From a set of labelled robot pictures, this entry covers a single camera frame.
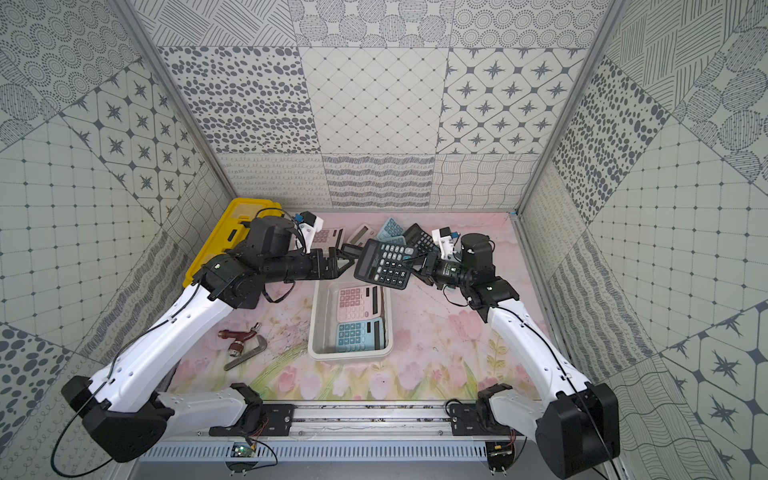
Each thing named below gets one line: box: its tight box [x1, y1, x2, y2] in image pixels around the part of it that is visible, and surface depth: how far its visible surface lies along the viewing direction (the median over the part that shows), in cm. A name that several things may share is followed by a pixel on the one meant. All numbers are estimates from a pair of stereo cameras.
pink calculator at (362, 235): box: [347, 224, 377, 246], surface depth 112 cm
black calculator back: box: [402, 223, 439, 256], surface depth 110 cm
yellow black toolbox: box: [182, 198, 284, 288], surface depth 92 cm
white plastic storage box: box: [308, 280, 394, 360], surface depth 90 cm
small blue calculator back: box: [376, 217, 404, 241], surface depth 109 cm
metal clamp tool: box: [218, 322, 268, 371], surface depth 86 cm
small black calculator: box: [354, 238, 417, 290], surface depth 76 cm
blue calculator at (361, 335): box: [336, 318, 386, 353], surface depth 88 cm
